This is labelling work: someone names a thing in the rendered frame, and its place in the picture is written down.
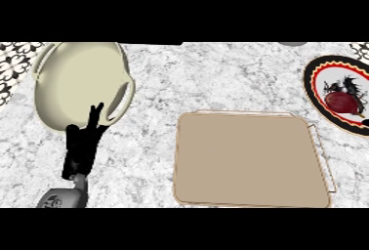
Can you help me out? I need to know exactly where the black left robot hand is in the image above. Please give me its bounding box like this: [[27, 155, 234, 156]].
[[61, 102, 111, 181]]

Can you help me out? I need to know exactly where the grey rounded object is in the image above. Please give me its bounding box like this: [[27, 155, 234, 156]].
[[277, 41, 310, 47]]

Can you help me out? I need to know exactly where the dark red pear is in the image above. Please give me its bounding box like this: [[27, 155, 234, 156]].
[[324, 91, 367, 119]]

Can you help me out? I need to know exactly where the cream oval tray with handles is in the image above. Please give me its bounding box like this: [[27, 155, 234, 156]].
[[32, 41, 138, 133]]

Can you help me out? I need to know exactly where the tan square plate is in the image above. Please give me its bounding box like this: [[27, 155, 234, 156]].
[[172, 109, 339, 209]]

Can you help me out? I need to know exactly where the black red patterned oval tray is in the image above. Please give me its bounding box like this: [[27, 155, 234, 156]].
[[302, 55, 369, 138]]

